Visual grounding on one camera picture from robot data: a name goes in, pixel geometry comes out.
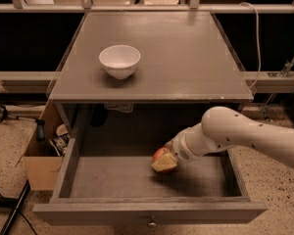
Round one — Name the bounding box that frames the open top drawer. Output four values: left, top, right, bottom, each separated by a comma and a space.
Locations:
33, 142, 267, 225

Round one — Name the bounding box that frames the white ceramic bowl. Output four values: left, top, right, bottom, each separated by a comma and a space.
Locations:
99, 45, 141, 79

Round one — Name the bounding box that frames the metal frame rail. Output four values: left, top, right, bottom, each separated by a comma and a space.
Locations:
0, 4, 294, 14

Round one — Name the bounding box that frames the grey wooden cabinet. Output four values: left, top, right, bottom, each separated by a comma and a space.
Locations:
50, 12, 253, 129

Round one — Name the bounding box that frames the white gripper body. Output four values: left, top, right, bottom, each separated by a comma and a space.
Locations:
171, 130, 196, 163

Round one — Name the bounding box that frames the snack bag in box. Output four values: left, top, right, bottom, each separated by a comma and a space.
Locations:
49, 124, 70, 157

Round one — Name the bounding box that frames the metal drawer knob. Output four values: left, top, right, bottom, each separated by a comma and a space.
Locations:
148, 216, 157, 227

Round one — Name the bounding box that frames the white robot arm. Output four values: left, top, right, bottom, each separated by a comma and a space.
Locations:
151, 107, 294, 172

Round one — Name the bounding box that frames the dark spray bottle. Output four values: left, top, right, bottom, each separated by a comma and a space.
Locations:
35, 119, 45, 142

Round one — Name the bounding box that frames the black floor stand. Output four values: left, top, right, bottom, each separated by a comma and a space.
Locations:
0, 181, 38, 235

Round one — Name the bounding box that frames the red apple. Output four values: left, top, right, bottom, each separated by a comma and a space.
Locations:
151, 148, 177, 173

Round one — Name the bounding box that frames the white cable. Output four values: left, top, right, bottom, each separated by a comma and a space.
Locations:
239, 1, 263, 90

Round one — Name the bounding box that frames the cardboard box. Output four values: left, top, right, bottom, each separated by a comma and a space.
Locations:
23, 102, 63, 191

